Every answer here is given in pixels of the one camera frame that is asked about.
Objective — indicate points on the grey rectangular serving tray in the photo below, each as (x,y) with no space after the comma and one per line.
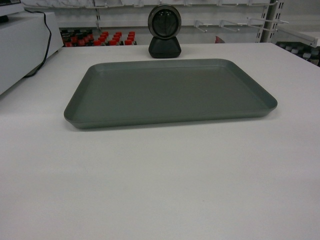
(118,94)

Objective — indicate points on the black round barcode scanner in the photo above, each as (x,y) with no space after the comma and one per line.
(164,23)

